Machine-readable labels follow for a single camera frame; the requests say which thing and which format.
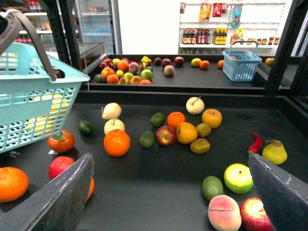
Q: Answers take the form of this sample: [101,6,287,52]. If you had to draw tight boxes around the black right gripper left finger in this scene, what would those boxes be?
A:
[0,153,94,231]

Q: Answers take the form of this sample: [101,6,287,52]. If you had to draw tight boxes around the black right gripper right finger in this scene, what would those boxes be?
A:
[248,154,308,231]

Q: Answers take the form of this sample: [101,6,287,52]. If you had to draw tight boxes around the yellow lemon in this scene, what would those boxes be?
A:
[34,94,69,116]
[26,116,55,137]

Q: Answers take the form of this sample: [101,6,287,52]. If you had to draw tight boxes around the large teal shopping basket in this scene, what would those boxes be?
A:
[0,10,89,153]

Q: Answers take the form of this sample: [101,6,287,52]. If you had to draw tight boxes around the black shelf tray near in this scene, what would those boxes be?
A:
[0,90,308,231]

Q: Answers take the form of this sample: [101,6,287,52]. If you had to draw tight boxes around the black shelf tray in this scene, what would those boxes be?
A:
[85,54,291,93]
[0,90,308,231]

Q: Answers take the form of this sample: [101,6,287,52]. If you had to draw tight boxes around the pile of fruit far shelf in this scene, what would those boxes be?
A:
[93,56,153,85]

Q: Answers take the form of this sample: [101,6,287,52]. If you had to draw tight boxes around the black shelf tray far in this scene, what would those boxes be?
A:
[85,54,291,93]

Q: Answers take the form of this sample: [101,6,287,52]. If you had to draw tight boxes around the red apple front right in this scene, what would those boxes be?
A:
[240,197,274,231]

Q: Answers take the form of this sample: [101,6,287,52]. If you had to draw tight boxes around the orange behind left finger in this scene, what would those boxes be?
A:
[87,178,95,200]

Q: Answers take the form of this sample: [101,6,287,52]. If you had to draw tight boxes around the red apple left front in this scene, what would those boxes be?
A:
[48,156,75,180]

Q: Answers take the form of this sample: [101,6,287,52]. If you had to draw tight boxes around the green yellow pear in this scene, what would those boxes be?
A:
[262,140,288,165]

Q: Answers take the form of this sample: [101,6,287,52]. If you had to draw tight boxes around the orange at far left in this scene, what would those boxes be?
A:
[0,167,29,203]

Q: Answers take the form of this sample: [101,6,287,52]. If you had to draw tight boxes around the bright green apple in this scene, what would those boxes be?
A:
[224,163,254,194]

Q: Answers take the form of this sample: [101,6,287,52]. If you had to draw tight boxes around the red chili pepper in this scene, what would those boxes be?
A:
[247,132,263,155]

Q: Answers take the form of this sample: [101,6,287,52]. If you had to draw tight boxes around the pink peach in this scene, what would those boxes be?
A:
[208,195,242,231]

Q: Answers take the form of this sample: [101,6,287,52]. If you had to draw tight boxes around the orange persimmon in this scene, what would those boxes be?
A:
[48,129,75,153]

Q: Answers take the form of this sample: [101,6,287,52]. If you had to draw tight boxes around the green avocado front right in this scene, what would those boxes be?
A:
[202,176,224,202]

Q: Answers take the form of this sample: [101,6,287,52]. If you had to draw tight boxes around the dark green avocado left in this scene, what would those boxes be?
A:
[77,120,94,136]

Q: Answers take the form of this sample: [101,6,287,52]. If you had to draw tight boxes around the large orange mandarin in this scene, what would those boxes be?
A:
[103,129,131,157]

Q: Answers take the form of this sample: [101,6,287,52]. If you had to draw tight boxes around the brown kiwi lower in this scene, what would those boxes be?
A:
[190,138,210,154]

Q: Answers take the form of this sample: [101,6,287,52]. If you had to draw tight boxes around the brown kiwi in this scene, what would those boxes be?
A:
[190,138,210,154]
[196,123,211,138]

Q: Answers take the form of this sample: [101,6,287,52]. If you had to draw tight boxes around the brown kiwi upper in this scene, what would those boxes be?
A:
[196,123,211,138]

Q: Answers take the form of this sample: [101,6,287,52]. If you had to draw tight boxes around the yellow orange apple back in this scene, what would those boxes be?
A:
[202,108,222,128]

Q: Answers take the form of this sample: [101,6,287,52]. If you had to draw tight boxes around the yellow orange apple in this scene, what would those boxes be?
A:
[202,108,222,128]
[176,122,198,144]

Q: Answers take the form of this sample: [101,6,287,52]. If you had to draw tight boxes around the white pear upper left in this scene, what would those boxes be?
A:
[102,103,122,120]

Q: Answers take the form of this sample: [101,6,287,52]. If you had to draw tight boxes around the green lime lower centre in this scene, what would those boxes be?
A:
[139,131,155,149]

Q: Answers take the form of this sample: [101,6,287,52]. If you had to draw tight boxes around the green lime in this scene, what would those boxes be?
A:
[139,131,155,149]
[150,113,166,128]

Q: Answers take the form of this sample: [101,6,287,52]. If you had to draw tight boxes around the yellow orange apple centre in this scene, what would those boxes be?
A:
[176,122,198,144]

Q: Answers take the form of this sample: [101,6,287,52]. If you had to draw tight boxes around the white pear with stem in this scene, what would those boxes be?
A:
[186,96,205,115]

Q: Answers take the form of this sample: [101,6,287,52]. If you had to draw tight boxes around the red yellow apple centre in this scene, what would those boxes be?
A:
[155,125,177,147]

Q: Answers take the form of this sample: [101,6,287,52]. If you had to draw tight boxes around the green lime upper centre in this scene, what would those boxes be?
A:
[150,113,166,128]

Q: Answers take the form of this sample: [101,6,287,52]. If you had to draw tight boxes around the small orange tangerine centre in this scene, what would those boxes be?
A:
[167,112,186,129]

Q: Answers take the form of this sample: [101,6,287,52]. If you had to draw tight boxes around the small blue basket far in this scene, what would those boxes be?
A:
[223,40,262,82]

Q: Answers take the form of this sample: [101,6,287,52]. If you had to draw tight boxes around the dark sauce bottles row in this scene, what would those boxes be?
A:
[181,27,228,45]

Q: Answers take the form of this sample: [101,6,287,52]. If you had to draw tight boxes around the black shelf upright post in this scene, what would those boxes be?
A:
[44,0,82,71]

